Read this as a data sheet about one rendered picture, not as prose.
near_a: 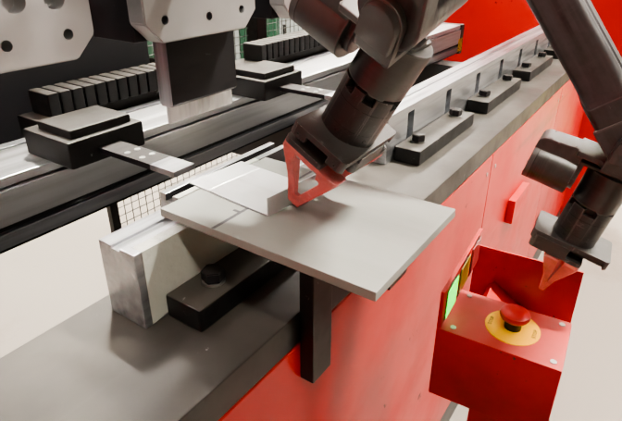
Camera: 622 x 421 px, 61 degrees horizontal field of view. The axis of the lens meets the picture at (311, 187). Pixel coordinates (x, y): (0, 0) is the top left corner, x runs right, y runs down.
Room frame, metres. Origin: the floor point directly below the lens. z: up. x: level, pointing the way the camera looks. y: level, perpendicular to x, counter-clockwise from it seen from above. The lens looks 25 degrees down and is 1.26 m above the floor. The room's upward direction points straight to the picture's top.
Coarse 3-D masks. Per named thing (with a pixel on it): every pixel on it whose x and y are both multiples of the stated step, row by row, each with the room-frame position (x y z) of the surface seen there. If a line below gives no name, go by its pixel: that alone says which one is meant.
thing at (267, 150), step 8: (264, 144) 0.69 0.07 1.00; (272, 144) 0.70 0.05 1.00; (248, 152) 0.66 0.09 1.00; (256, 152) 0.67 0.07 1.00; (264, 152) 0.68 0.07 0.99; (272, 152) 0.66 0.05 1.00; (280, 152) 0.68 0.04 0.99; (232, 160) 0.63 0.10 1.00; (240, 160) 0.64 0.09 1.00; (248, 160) 0.65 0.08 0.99; (280, 160) 0.68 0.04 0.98; (216, 168) 0.61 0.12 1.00; (200, 176) 0.58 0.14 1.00; (176, 184) 0.56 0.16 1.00; (184, 184) 0.56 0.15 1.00; (160, 192) 0.54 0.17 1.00; (168, 192) 0.54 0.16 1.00; (176, 192) 0.55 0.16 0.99; (168, 200) 0.54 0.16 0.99; (176, 200) 0.53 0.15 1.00
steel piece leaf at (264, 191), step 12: (240, 180) 0.57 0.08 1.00; (252, 180) 0.57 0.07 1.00; (264, 180) 0.57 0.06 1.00; (276, 180) 0.57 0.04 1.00; (312, 180) 0.53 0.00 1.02; (216, 192) 0.53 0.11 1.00; (228, 192) 0.53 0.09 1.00; (240, 192) 0.53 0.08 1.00; (252, 192) 0.53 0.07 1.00; (264, 192) 0.53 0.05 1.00; (276, 192) 0.53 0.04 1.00; (300, 192) 0.52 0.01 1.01; (240, 204) 0.51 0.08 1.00; (252, 204) 0.50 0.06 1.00; (264, 204) 0.50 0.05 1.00; (276, 204) 0.49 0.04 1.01; (288, 204) 0.50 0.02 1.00
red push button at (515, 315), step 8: (504, 304) 0.58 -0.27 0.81; (512, 304) 0.58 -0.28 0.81; (504, 312) 0.57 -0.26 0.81; (512, 312) 0.56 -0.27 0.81; (520, 312) 0.56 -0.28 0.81; (528, 312) 0.57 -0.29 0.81; (504, 320) 0.56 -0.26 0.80; (512, 320) 0.55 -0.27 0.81; (520, 320) 0.55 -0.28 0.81; (528, 320) 0.55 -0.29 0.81; (512, 328) 0.56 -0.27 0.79; (520, 328) 0.56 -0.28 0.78
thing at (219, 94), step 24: (168, 48) 0.54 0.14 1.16; (192, 48) 0.56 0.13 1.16; (216, 48) 0.59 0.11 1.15; (168, 72) 0.54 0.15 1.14; (192, 72) 0.56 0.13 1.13; (216, 72) 0.59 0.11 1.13; (168, 96) 0.54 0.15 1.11; (192, 96) 0.56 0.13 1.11; (216, 96) 0.60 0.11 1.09; (168, 120) 0.54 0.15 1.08
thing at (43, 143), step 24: (48, 120) 0.69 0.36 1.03; (72, 120) 0.69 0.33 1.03; (96, 120) 0.69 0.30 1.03; (120, 120) 0.72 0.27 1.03; (48, 144) 0.66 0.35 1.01; (72, 144) 0.64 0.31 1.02; (96, 144) 0.67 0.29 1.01; (120, 144) 0.68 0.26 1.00; (72, 168) 0.64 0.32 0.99; (168, 168) 0.60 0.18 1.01; (192, 168) 0.61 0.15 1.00
